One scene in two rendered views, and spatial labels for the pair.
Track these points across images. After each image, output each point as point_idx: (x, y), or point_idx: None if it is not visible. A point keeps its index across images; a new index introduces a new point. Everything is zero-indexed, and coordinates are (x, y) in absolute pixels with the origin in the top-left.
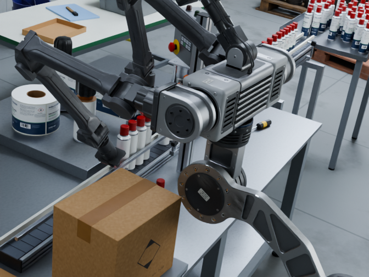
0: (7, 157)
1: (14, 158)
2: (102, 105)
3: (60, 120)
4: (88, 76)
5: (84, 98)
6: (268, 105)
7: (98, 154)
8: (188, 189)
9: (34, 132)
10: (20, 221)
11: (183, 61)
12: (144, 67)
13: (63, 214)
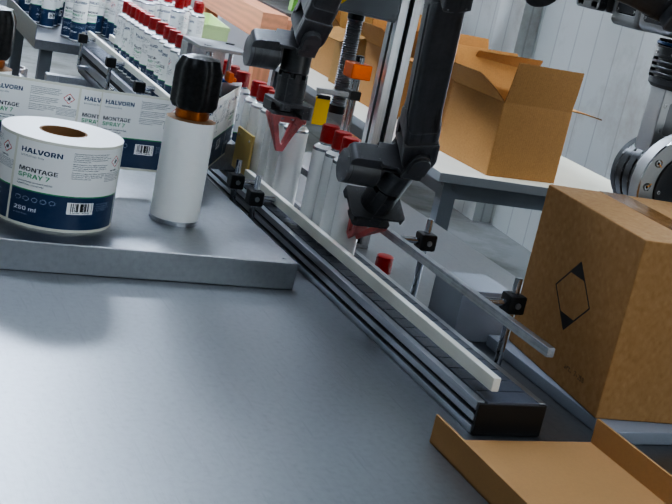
0: (97, 288)
1: (112, 287)
2: (134, 152)
3: None
4: None
5: (204, 116)
6: None
7: (357, 209)
8: (661, 192)
9: (97, 223)
10: (363, 373)
11: (370, 12)
12: (332, 26)
13: (670, 251)
